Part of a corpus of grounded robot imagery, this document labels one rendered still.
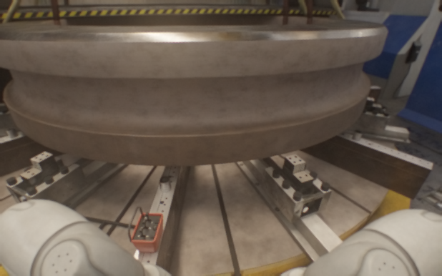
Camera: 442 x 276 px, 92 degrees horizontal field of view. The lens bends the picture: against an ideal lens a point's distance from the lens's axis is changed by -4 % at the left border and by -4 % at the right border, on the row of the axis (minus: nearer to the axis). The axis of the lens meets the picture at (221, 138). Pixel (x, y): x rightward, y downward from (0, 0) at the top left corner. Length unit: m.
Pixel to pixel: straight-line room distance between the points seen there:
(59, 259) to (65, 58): 1.44
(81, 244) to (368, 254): 0.44
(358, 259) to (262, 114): 1.44
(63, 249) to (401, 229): 0.57
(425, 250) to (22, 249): 0.69
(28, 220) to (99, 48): 1.17
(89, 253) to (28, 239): 0.14
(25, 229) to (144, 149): 1.24
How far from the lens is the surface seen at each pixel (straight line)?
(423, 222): 0.58
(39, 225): 0.54
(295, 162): 1.87
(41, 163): 2.29
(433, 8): 7.04
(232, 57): 1.43
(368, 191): 2.73
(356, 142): 2.72
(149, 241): 1.37
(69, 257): 0.43
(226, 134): 1.60
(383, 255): 0.44
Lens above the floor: 1.89
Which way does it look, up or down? 30 degrees down
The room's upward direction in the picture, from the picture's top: straight up
